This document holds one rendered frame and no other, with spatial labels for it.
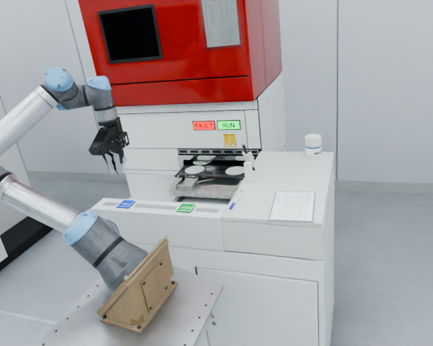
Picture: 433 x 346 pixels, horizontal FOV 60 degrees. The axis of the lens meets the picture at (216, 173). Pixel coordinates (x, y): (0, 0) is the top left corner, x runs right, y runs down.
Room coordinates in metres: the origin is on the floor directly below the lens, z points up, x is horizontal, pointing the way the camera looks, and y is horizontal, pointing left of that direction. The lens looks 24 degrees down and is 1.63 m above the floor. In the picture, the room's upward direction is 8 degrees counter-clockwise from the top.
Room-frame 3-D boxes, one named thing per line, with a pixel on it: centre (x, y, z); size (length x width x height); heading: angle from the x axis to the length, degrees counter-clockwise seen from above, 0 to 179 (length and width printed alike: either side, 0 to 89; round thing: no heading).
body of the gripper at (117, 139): (1.36, 0.36, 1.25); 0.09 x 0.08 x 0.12; 158
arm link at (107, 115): (1.36, 0.37, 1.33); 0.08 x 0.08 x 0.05
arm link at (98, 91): (1.36, 0.37, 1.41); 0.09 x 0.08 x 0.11; 99
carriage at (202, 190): (1.56, 0.05, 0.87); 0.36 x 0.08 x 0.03; 68
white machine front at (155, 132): (1.89, 0.14, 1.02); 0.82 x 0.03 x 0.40; 68
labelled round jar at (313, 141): (1.57, -0.44, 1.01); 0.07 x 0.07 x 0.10
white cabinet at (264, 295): (1.48, 0.02, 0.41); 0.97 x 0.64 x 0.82; 68
